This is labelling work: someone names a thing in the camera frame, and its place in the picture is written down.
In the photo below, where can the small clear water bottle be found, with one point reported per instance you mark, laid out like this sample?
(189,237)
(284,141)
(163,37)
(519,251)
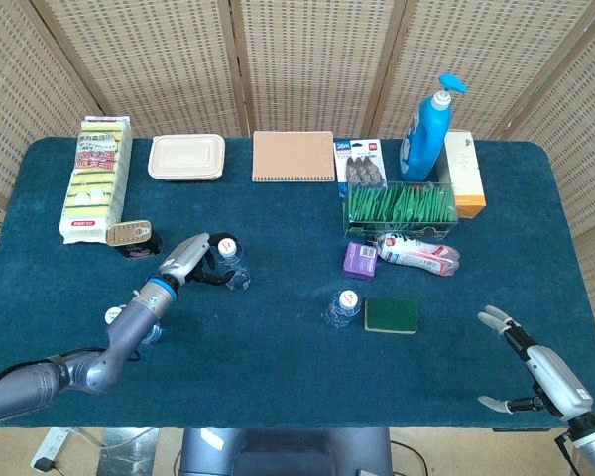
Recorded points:
(343,308)
(113,315)
(235,270)

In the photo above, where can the small purple box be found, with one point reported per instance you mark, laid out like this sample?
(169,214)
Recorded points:
(361,260)

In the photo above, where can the shiny metal table leg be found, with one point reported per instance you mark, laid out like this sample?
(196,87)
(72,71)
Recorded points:
(129,453)

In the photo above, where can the white power strip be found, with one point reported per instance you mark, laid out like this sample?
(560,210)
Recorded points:
(52,446)

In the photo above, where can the silver and black right hand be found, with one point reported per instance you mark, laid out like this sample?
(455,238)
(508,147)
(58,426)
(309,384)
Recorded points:
(550,372)

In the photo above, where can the black tin with gold lid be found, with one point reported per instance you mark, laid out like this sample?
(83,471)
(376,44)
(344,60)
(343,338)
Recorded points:
(134,238)

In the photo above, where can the blue pump dispenser bottle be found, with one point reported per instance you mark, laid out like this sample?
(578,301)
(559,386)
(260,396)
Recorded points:
(424,136)

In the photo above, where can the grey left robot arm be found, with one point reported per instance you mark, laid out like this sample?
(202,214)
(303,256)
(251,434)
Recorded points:
(79,362)

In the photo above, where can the yellow sponge multipack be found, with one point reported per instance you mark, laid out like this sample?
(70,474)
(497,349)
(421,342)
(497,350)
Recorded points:
(96,181)

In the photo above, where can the black and silver left hand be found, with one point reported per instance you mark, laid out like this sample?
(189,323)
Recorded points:
(186,258)

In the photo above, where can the woven bamboo folding screen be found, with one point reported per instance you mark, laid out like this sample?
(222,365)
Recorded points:
(302,59)

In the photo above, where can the clear box of green packets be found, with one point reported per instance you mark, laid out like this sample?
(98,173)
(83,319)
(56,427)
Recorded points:
(401,208)

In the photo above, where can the beige lidded food container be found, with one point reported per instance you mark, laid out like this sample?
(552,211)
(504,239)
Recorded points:
(186,157)

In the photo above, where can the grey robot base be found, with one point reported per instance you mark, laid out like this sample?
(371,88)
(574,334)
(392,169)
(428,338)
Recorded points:
(282,453)

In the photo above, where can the black plug adapter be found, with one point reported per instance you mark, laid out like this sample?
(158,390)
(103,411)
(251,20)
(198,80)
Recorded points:
(43,465)

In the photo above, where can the binder clip blister pack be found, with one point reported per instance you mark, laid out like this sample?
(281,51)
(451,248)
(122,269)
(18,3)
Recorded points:
(359,166)

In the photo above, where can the white and orange carton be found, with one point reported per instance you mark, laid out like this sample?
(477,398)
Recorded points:
(463,173)

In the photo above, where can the red and white plastic pouch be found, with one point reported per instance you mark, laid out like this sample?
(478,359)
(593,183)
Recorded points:
(416,253)

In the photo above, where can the brown spiral notebook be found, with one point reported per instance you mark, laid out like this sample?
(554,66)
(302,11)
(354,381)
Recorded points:
(293,156)

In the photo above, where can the green scouring sponge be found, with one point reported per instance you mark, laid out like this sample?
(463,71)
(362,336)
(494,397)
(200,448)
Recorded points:
(392,315)

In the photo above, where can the dark blue table mat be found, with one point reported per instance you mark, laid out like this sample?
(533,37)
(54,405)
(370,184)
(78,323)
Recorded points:
(287,218)

